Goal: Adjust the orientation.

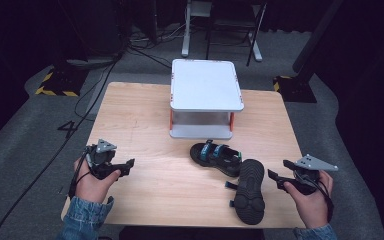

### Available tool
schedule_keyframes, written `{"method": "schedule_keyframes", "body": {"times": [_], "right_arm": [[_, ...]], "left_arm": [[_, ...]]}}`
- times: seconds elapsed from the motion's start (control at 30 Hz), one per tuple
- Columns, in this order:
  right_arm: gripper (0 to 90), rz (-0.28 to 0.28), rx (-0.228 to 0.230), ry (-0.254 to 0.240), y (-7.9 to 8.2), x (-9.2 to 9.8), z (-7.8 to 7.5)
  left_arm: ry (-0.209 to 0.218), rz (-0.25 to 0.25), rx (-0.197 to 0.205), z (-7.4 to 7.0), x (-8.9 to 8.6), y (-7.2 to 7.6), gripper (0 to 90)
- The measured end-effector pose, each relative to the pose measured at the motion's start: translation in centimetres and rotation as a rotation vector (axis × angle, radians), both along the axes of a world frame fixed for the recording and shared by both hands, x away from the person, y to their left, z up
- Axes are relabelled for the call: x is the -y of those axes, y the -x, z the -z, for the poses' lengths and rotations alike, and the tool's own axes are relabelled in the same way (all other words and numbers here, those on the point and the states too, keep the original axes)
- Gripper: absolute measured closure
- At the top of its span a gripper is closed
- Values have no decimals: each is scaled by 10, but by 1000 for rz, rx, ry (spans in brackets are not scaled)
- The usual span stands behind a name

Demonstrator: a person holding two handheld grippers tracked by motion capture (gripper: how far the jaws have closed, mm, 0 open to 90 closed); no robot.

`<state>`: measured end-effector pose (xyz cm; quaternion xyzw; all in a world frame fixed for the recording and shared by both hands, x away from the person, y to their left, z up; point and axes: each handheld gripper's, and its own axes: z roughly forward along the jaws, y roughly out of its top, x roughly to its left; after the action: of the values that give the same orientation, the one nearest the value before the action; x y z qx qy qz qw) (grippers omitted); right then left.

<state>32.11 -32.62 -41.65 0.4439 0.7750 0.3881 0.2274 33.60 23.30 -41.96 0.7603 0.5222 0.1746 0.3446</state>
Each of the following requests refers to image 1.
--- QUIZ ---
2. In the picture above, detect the person's left hand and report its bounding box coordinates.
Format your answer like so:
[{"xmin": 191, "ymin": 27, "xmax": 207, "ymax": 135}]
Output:
[{"xmin": 73, "ymin": 156, "xmax": 122, "ymax": 204}]

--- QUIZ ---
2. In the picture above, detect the white desk frame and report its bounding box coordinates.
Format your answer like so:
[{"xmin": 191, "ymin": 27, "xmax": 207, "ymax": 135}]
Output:
[{"xmin": 180, "ymin": 0, "xmax": 264, "ymax": 63}]

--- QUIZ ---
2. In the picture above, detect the bundle of floor cables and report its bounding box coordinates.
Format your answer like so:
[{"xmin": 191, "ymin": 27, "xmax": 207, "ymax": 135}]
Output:
[{"xmin": 126, "ymin": 22, "xmax": 188, "ymax": 69}]

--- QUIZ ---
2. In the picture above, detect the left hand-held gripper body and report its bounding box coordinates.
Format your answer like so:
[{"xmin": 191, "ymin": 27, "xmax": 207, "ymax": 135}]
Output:
[{"xmin": 85, "ymin": 138, "xmax": 130, "ymax": 181}]

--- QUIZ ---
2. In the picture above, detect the right hand-held gripper black cable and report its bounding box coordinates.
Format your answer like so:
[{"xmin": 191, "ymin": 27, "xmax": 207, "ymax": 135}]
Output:
[{"xmin": 308, "ymin": 174, "xmax": 335, "ymax": 224}]

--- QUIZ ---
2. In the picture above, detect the hand-held gripper black cable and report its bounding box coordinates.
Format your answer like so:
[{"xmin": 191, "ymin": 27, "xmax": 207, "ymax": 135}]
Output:
[
  {"xmin": 308, "ymin": 174, "xmax": 335, "ymax": 224},
  {"xmin": 67, "ymin": 148, "xmax": 92, "ymax": 201}
]

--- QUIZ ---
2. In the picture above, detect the black stand base hazard tape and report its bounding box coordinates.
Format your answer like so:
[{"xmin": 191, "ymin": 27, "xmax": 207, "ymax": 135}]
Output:
[
  {"xmin": 272, "ymin": 75, "xmax": 318, "ymax": 104},
  {"xmin": 34, "ymin": 67, "xmax": 90, "ymax": 98}
]

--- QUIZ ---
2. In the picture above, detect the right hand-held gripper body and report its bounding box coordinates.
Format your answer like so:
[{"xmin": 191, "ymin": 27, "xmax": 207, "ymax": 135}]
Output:
[{"xmin": 291, "ymin": 153, "xmax": 340, "ymax": 196}]

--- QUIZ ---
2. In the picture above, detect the long black floor cable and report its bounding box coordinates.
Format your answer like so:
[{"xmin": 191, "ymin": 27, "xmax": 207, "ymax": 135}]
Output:
[{"xmin": 0, "ymin": 49, "xmax": 125, "ymax": 240}]

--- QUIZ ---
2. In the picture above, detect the black folding chair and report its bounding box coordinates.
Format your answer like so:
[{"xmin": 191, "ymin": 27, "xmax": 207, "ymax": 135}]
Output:
[{"xmin": 205, "ymin": 1, "xmax": 268, "ymax": 67}]

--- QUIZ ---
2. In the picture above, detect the black sandal with blue straps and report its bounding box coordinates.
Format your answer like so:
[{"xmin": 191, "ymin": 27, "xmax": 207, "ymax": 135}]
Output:
[
  {"xmin": 189, "ymin": 139, "xmax": 244, "ymax": 178},
  {"xmin": 224, "ymin": 158, "xmax": 267, "ymax": 226}
]

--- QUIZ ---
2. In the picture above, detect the person's right hand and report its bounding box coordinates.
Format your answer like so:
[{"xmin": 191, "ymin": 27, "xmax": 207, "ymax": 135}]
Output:
[{"xmin": 282, "ymin": 169, "xmax": 335, "ymax": 230}]

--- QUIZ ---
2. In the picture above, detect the black slanted stand pole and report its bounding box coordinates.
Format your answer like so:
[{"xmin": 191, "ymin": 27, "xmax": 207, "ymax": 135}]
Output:
[{"xmin": 291, "ymin": 0, "xmax": 345, "ymax": 74}]

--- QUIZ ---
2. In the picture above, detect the left hand-held gripper black cable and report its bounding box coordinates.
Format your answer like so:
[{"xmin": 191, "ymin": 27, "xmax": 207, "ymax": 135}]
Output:
[{"xmin": 67, "ymin": 148, "xmax": 92, "ymax": 201}]

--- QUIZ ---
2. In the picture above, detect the white two-tier shelf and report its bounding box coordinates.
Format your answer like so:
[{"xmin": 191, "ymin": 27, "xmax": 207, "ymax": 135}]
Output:
[{"xmin": 168, "ymin": 58, "xmax": 245, "ymax": 140}]

